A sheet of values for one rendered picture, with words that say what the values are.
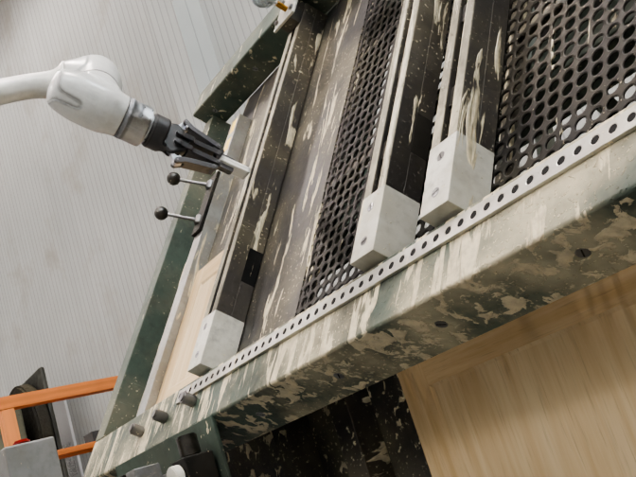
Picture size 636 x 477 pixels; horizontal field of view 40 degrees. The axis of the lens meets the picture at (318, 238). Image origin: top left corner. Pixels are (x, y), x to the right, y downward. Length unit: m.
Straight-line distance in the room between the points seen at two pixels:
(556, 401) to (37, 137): 7.81
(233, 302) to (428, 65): 0.65
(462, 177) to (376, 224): 0.18
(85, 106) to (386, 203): 0.73
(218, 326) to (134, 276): 5.58
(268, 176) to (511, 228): 1.05
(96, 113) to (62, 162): 6.57
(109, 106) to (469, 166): 0.85
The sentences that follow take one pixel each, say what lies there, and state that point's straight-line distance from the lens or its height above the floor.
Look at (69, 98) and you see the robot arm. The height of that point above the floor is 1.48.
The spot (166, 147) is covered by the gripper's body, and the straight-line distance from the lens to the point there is 1.88.
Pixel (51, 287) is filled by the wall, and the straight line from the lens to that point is 8.72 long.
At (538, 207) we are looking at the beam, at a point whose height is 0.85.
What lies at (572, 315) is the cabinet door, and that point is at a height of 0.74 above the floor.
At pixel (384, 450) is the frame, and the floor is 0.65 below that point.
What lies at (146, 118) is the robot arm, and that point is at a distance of 1.86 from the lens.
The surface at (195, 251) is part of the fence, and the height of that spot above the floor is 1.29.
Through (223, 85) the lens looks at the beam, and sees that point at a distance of 2.76.
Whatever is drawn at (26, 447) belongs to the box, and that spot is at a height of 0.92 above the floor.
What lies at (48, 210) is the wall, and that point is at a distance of 8.69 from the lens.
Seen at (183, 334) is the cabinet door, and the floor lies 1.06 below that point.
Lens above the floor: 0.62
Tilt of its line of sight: 15 degrees up
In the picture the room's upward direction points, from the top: 18 degrees counter-clockwise
